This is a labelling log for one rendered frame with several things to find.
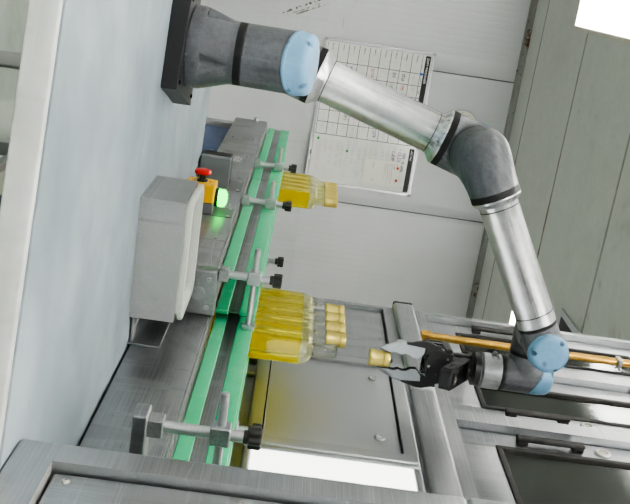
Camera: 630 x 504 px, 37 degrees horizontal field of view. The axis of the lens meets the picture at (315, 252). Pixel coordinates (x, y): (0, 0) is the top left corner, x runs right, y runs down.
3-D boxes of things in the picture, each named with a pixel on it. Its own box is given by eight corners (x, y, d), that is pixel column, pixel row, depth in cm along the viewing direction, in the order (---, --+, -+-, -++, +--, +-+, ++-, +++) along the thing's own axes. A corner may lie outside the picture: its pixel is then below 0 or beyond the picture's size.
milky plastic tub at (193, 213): (131, 318, 165) (180, 325, 166) (142, 196, 159) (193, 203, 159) (148, 286, 182) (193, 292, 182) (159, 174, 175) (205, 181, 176)
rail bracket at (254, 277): (212, 326, 186) (274, 335, 186) (221, 246, 181) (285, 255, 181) (213, 321, 189) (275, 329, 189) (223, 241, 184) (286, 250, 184)
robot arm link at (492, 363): (498, 394, 194) (505, 357, 193) (476, 391, 194) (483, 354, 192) (491, 382, 202) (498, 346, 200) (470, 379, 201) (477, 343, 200)
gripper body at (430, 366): (415, 370, 202) (470, 378, 203) (420, 383, 194) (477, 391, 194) (421, 336, 201) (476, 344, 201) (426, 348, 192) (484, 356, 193)
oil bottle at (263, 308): (214, 329, 202) (312, 343, 203) (217, 305, 201) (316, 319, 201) (217, 320, 208) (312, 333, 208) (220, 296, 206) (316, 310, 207)
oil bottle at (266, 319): (211, 339, 197) (312, 353, 197) (214, 315, 195) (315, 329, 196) (214, 329, 202) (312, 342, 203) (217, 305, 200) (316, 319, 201)
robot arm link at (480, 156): (509, 120, 169) (586, 365, 178) (499, 117, 180) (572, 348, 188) (447, 142, 170) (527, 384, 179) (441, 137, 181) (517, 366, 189)
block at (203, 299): (177, 313, 185) (213, 318, 185) (182, 268, 182) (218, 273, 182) (180, 306, 188) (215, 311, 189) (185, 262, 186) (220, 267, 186)
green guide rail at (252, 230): (219, 279, 188) (259, 284, 188) (220, 274, 187) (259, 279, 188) (268, 130, 355) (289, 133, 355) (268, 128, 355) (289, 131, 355)
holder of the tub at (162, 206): (126, 345, 167) (169, 351, 167) (140, 196, 159) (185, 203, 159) (144, 311, 183) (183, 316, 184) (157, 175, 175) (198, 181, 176)
